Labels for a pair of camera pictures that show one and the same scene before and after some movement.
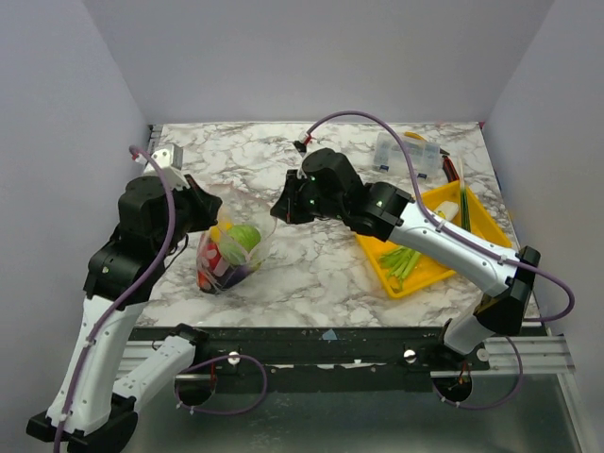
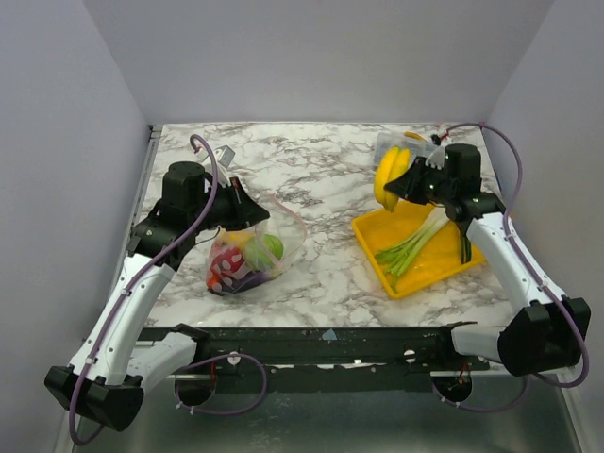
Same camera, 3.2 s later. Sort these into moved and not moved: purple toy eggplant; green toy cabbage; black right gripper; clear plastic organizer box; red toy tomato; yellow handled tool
Moved: green toy cabbage; purple toy eggplant; black right gripper; red toy tomato
Not moved: yellow handled tool; clear plastic organizer box
